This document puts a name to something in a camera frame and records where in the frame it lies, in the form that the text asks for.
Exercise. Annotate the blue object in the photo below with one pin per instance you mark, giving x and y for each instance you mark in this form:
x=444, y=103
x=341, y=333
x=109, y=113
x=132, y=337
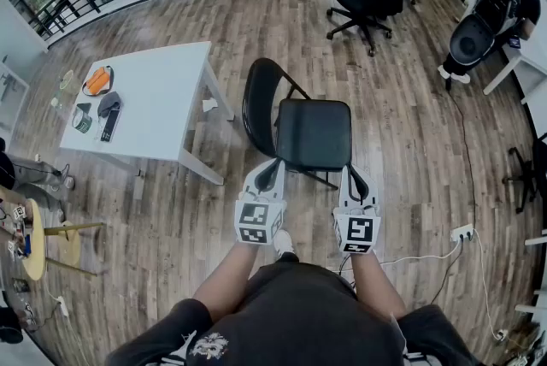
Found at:
x=27, y=245

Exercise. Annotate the white paper scrap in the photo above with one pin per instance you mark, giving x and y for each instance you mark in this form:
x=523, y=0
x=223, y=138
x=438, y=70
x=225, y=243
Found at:
x=210, y=105

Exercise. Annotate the white desk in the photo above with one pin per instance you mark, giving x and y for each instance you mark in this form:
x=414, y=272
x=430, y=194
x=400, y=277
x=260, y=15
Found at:
x=527, y=56

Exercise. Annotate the green tape roll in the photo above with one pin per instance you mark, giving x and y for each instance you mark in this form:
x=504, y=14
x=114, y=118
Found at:
x=83, y=120

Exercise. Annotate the person's left forearm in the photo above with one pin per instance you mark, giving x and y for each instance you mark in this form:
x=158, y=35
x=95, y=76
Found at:
x=231, y=274

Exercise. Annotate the round glass plate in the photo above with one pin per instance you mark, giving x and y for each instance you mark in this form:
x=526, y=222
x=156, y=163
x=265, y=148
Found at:
x=67, y=80

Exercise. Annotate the person's right forearm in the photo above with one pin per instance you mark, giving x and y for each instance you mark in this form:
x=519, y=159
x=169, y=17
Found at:
x=374, y=283

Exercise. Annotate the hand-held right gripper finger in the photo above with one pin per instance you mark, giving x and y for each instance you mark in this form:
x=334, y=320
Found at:
x=370, y=193
x=345, y=189

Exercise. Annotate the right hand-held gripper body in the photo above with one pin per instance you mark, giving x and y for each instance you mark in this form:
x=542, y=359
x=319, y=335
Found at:
x=358, y=231

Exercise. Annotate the white rectangular table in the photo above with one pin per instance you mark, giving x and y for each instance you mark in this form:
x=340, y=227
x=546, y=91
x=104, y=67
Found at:
x=162, y=99

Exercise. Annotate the person's white shoe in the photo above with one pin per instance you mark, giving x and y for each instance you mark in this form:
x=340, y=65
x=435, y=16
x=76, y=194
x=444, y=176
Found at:
x=283, y=242

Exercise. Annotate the black mesh office chair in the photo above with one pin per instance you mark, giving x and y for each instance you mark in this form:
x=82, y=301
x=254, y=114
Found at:
x=532, y=172

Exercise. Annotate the black flat box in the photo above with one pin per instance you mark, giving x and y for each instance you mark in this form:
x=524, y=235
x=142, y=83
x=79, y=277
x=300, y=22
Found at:
x=110, y=125

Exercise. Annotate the gray oval shell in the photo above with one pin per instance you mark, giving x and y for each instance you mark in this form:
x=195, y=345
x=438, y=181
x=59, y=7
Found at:
x=470, y=41

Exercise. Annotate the orange pouch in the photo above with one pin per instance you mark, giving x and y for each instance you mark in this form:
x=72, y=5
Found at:
x=97, y=80

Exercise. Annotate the round wooden table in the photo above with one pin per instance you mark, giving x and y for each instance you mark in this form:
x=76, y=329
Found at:
x=37, y=244

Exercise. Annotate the person's black clothing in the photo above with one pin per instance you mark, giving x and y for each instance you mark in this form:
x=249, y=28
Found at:
x=299, y=321

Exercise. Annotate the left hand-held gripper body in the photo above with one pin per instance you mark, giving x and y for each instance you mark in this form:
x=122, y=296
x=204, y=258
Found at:
x=256, y=223

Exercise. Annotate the black folding chair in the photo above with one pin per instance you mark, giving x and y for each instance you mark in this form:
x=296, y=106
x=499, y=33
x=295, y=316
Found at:
x=314, y=133

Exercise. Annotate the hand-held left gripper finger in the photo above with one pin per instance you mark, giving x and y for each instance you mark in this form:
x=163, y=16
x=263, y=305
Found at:
x=252, y=182
x=280, y=184

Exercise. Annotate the white power strip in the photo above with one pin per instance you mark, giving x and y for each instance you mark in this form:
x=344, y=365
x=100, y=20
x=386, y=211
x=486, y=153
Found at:
x=62, y=306
x=461, y=232

